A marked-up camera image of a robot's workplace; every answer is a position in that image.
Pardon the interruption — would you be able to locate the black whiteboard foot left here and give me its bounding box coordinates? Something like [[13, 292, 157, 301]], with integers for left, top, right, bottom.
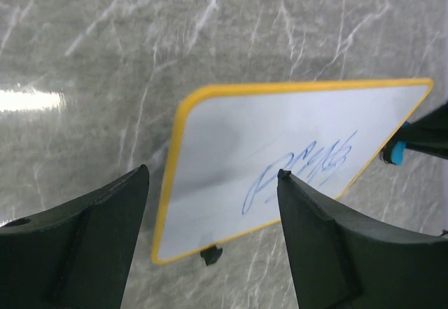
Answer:
[[199, 245, 223, 266]]

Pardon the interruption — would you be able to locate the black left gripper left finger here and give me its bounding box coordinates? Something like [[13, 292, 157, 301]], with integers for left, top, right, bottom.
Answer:
[[1, 165, 150, 308]]

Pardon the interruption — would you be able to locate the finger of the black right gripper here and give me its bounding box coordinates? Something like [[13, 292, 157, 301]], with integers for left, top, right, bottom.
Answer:
[[403, 138, 448, 160], [409, 102, 447, 137]]

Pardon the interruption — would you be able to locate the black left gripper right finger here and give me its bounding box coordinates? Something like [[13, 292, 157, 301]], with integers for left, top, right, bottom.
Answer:
[[277, 170, 447, 308]]

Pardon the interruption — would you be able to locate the yellow framed whiteboard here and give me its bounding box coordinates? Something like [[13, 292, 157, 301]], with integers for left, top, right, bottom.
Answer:
[[151, 78, 433, 264]]

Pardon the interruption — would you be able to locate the blue bone-shaped eraser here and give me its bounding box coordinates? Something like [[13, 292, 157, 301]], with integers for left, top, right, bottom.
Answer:
[[380, 121, 410, 165]]

